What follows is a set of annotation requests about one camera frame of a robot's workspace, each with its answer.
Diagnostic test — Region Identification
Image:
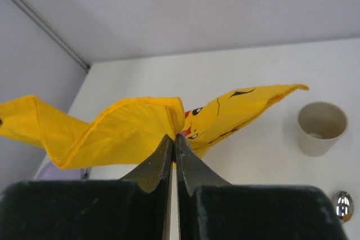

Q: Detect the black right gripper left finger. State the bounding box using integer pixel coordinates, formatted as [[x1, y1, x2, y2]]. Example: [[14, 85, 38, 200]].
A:
[[1, 136, 172, 239]]

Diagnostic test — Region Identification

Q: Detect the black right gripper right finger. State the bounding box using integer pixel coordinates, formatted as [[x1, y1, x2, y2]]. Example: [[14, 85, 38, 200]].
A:
[[174, 134, 347, 239]]

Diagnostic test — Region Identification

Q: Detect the yellow Pikachu cloth placemat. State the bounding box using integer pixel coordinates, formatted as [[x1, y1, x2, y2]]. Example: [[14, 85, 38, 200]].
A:
[[1, 84, 308, 169]]

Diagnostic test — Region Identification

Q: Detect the lilac plastic plate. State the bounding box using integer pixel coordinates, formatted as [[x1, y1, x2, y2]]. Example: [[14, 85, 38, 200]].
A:
[[35, 162, 81, 180]]

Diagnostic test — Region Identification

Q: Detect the beige paper cup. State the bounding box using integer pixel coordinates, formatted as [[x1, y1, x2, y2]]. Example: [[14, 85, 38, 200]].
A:
[[297, 101, 348, 157]]

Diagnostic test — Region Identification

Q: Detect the fork with green handle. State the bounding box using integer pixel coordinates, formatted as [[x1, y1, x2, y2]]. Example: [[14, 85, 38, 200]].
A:
[[81, 167, 91, 180]]

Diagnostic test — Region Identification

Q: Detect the spoon with green handle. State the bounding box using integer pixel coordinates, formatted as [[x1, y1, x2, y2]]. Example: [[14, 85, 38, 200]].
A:
[[335, 191, 354, 223]]

